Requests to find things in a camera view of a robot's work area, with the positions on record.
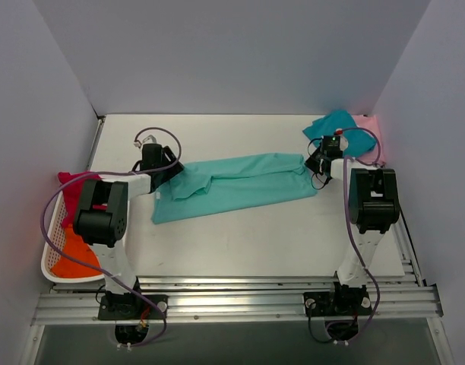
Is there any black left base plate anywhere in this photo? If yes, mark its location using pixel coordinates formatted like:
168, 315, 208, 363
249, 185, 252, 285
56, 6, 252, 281
97, 294, 169, 321

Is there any folded pink t shirt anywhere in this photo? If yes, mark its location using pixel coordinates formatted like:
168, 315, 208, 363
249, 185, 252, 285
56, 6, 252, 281
353, 115, 386, 165

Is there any aluminium rail frame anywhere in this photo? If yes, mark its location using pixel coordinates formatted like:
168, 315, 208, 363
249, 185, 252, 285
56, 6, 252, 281
35, 114, 455, 364

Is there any folded teal t shirt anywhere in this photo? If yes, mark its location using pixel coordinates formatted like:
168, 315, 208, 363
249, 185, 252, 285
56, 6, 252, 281
302, 109, 378, 157

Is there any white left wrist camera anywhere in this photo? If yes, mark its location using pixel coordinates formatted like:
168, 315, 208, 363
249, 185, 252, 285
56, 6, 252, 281
133, 134, 157, 149

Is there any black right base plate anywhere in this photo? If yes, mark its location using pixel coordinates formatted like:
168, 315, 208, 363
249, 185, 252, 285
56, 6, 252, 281
302, 290, 372, 317

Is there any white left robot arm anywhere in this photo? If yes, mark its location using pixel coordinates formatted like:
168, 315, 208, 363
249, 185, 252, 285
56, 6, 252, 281
73, 143, 184, 319

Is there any orange t shirt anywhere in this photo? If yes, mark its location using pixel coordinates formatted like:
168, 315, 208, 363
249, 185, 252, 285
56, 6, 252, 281
49, 224, 103, 280

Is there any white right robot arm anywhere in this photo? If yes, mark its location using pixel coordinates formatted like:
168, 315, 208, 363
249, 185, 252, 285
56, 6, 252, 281
305, 134, 400, 314

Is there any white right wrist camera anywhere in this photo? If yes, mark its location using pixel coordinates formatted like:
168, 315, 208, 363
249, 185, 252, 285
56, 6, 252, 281
334, 129, 349, 151

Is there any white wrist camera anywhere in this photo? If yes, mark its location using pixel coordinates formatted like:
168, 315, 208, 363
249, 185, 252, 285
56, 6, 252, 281
133, 134, 157, 149
334, 129, 349, 151

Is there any white plastic laundry basket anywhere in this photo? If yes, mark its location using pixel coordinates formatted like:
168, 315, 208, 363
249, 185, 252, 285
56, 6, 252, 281
40, 171, 127, 284

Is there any crimson red t shirt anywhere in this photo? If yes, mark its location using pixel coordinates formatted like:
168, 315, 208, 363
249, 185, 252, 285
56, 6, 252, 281
57, 172, 101, 228

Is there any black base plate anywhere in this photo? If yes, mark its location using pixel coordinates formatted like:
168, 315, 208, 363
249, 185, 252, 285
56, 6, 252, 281
97, 294, 169, 321
302, 290, 372, 317

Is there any mint green t shirt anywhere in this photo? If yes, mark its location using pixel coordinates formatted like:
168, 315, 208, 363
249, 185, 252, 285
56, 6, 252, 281
151, 153, 317, 224

